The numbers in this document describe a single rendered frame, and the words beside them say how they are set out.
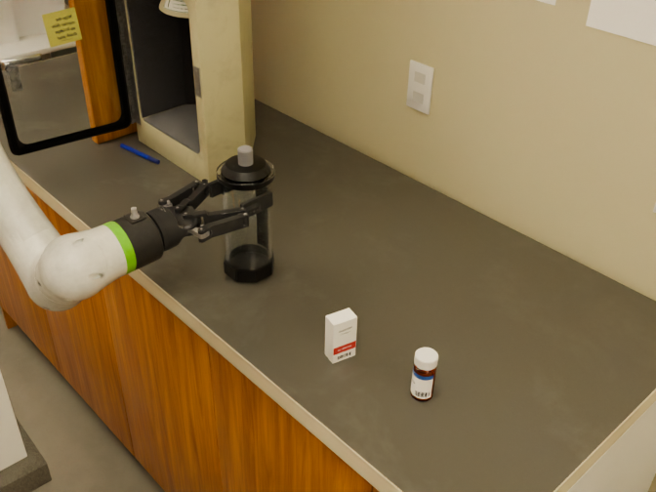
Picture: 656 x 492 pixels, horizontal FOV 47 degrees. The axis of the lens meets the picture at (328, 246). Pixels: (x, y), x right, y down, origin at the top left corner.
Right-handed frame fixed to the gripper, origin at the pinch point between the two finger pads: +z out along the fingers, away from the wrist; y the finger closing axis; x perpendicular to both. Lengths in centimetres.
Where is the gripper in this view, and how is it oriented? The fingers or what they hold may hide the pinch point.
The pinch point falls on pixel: (244, 191)
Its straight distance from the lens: 141.9
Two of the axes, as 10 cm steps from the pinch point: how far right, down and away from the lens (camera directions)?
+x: -0.1, 8.1, 5.8
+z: 7.3, -3.9, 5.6
